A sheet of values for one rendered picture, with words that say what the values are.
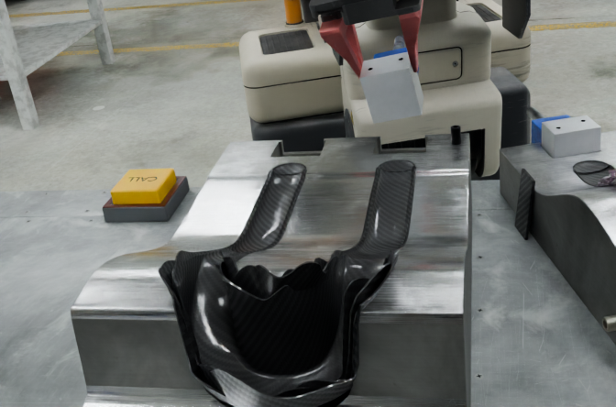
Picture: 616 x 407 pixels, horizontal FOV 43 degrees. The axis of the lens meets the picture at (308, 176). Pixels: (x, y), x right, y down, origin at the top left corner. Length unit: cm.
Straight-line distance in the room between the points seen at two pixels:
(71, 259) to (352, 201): 34
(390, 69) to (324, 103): 69
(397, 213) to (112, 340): 28
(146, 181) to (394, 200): 34
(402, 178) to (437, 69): 46
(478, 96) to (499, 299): 52
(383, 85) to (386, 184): 10
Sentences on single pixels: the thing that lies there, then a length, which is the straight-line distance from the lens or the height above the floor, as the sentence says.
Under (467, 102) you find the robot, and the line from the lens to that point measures 119.
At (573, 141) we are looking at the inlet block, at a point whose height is 87.
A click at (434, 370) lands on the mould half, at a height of 89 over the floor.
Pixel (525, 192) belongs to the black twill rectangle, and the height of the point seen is 85.
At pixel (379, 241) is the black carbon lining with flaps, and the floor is 88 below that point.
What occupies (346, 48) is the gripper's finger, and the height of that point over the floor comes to 100.
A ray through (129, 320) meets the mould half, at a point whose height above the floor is 92.
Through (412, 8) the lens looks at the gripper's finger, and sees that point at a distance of 73.
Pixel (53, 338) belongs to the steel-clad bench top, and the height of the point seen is 80.
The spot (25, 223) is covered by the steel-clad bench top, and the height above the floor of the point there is 80.
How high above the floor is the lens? 122
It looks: 25 degrees down
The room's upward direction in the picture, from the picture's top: 8 degrees counter-clockwise
